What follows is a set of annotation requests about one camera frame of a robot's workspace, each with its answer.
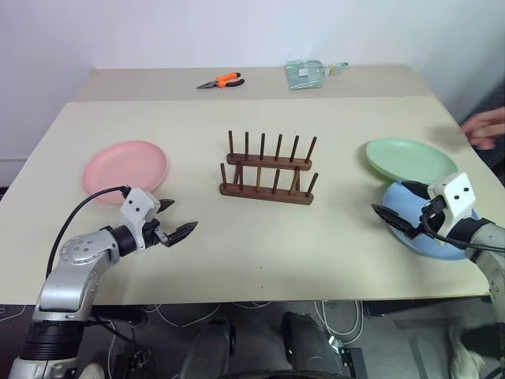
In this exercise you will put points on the blue round plate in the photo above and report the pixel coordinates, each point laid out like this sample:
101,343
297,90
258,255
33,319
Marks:
406,203

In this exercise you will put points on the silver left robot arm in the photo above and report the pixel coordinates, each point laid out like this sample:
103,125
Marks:
75,252

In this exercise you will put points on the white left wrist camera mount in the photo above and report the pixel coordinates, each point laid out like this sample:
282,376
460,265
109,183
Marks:
136,207

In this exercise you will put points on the pink round plate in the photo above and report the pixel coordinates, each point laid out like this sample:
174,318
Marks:
122,166

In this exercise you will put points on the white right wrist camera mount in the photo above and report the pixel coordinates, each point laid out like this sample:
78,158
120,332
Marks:
457,193

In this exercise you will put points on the green round plate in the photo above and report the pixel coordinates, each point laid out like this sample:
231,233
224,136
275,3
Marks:
406,158

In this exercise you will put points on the black flat box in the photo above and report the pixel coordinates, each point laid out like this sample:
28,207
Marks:
353,363

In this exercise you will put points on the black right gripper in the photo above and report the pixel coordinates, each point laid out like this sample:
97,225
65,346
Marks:
434,210

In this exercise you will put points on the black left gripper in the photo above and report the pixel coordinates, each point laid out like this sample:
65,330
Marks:
152,233

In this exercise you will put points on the person's bare hand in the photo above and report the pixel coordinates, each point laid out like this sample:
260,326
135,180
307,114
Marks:
486,128

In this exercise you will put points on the wooden dish rack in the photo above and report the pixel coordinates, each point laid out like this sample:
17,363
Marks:
268,195

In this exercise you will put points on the green packaged dustpan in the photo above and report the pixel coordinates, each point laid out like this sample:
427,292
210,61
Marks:
301,75

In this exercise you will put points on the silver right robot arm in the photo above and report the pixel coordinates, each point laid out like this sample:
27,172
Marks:
487,241

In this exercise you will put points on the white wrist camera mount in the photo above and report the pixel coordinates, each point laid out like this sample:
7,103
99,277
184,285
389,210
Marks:
136,207
457,193

